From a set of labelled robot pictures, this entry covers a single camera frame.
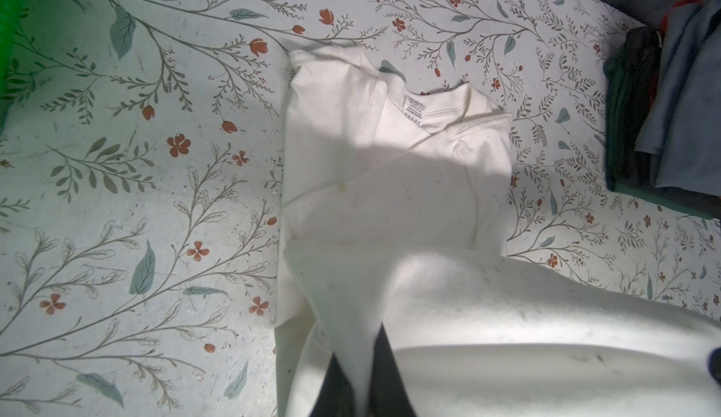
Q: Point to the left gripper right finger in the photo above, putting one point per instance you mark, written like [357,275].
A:
[388,396]

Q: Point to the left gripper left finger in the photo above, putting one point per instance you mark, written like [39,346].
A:
[336,397]

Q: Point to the white printed t-shirt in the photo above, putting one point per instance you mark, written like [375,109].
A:
[394,214]

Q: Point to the floral table mat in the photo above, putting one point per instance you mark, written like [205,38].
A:
[142,170]

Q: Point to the grey folded t-shirt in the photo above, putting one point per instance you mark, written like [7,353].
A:
[682,130]

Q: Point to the red folded t-shirt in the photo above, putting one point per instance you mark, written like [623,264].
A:
[680,11]

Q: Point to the green plastic basket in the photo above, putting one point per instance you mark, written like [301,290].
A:
[11,11]

